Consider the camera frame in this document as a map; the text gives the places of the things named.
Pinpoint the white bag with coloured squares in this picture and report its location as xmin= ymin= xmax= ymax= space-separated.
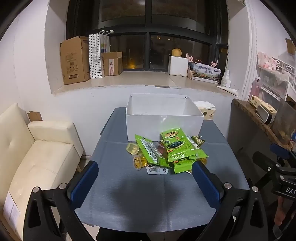
xmin=99 ymin=30 xmax=115 ymax=54

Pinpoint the dark transparent panel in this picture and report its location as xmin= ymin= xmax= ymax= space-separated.
xmin=272 ymin=98 xmax=296 ymax=139

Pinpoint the white alarm clock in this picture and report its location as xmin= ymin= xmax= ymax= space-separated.
xmin=255 ymin=106 xmax=274 ymax=124

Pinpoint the white tube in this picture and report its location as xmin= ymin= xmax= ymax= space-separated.
xmin=216 ymin=85 xmax=238 ymax=96

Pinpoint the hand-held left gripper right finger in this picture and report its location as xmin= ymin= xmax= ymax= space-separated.
xmin=192 ymin=161 xmax=275 ymax=241

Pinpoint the green packet with striped label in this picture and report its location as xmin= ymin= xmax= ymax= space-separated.
xmin=135 ymin=134 xmax=172 ymax=168

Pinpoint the white cardboard box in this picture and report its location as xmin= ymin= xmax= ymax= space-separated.
xmin=125 ymin=93 xmax=204 ymax=142

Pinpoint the small green snack packet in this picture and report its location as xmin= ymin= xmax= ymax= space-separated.
xmin=171 ymin=160 xmax=197 ymax=174

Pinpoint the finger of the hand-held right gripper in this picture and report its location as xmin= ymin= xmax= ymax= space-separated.
xmin=270 ymin=143 xmax=296 ymax=166
xmin=253 ymin=151 xmax=288 ymax=179

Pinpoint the pink bottle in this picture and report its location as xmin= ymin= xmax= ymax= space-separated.
xmin=252 ymin=77 xmax=262 ymax=99

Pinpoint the large cardboard box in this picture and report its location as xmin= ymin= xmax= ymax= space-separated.
xmin=60 ymin=36 xmax=91 ymax=85

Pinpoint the dotted paper bag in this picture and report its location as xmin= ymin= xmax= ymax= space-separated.
xmin=89 ymin=32 xmax=103 ymax=80

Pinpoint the green seaweed snack packet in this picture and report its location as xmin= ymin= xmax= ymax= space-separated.
xmin=159 ymin=128 xmax=204 ymax=163

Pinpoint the small cardboard box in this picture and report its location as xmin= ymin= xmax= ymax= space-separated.
xmin=102 ymin=51 xmax=123 ymax=76

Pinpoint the clear plastic drawer unit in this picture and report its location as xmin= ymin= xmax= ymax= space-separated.
xmin=256 ymin=51 xmax=296 ymax=106

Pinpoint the flat cardboard piece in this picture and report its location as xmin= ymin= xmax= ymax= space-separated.
xmin=27 ymin=111 xmax=43 ymax=122

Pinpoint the white foam box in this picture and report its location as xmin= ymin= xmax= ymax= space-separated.
xmin=168 ymin=56 xmax=189 ymax=77

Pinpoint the dark wooden side table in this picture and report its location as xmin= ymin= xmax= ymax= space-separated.
xmin=228 ymin=98 xmax=295 ymax=151

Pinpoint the person's right hand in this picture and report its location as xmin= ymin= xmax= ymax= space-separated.
xmin=275 ymin=197 xmax=292 ymax=227

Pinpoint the small white snack packet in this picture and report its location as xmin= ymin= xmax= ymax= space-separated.
xmin=147 ymin=165 xmax=170 ymax=175

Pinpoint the cream leather sofa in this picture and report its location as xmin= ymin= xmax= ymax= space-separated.
xmin=0 ymin=103 xmax=84 ymax=241

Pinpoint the beige tissue box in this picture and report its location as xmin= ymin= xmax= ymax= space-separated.
xmin=193 ymin=101 xmax=216 ymax=120

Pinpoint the landscape printed box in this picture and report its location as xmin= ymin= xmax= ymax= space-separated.
xmin=188 ymin=62 xmax=221 ymax=85

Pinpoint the yellow spotted box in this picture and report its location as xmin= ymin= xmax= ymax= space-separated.
xmin=249 ymin=95 xmax=277 ymax=115

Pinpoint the gold wrapped snack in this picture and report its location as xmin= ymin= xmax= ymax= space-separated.
xmin=191 ymin=136 xmax=206 ymax=146

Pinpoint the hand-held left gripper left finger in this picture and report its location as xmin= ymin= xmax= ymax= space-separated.
xmin=23 ymin=161 xmax=99 ymax=241

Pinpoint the white plastic bottle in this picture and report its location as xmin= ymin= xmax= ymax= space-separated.
xmin=221 ymin=70 xmax=231 ymax=88

